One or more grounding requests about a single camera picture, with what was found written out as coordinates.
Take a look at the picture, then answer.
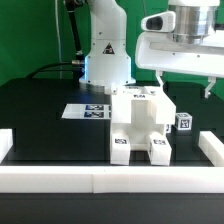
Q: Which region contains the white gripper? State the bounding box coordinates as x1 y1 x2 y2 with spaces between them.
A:
135 30 224 98

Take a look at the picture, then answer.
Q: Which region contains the white tagged cube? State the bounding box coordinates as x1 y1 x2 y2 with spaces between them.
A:
166 124 171 133
175 112 192 130

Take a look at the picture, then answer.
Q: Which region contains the white chair back part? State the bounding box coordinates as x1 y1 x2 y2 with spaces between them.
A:
111 86 176 124

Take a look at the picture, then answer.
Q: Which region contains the white chair seat part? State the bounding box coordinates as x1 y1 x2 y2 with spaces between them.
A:
111 96 165 150

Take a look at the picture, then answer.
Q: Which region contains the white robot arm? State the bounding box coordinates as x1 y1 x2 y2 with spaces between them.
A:
80 0 224 94

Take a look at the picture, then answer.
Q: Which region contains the white right fence bar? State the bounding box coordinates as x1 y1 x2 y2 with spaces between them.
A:
198 131 224 167

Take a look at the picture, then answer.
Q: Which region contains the white fence bar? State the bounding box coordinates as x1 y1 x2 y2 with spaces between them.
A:
0 166 224 193
198 131 224 167

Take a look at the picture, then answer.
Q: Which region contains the white fiducial marker sheet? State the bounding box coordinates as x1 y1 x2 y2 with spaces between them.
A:
62 104 111 120

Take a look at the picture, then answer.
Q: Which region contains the white left fence block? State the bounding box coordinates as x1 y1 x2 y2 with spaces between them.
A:
0 129 13 163

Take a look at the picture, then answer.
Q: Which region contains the white front fence bar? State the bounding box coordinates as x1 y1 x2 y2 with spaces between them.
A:
0 166 224 193

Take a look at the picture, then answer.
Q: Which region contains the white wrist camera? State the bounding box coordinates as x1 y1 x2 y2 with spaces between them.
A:
141 11 176 33

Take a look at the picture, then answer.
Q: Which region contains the black cable bundle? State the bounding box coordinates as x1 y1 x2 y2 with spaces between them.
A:
25 0 86 80

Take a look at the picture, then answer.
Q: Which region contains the white thin cable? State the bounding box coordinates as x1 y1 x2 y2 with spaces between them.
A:
54 0 64 63

